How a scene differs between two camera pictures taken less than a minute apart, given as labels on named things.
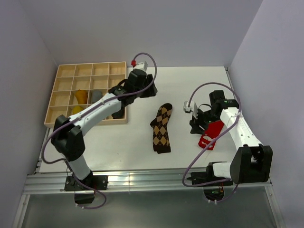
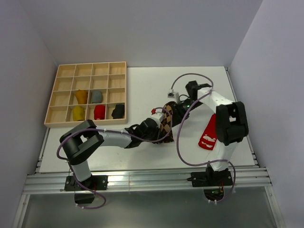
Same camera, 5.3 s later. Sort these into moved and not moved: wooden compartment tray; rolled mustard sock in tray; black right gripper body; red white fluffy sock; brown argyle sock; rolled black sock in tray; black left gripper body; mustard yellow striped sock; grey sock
Moved: black right gripper body; brown argyle sock; black left gripper body
Not moved: mustard yellow striped sock; grey sock; red white fluffy sock; wooden compartment tray; rolled black sock in tray; rolled mustard sock in tray
